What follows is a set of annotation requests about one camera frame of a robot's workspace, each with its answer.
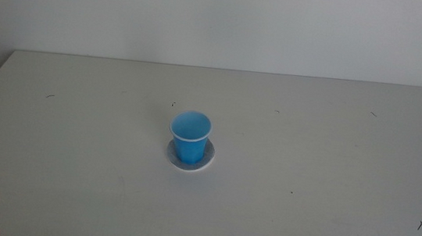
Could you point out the blue plastic cup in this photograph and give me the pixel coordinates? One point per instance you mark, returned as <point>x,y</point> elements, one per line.
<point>190,139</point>

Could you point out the round grey cup mat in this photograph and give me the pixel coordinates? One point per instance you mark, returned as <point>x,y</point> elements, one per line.
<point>209,155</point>

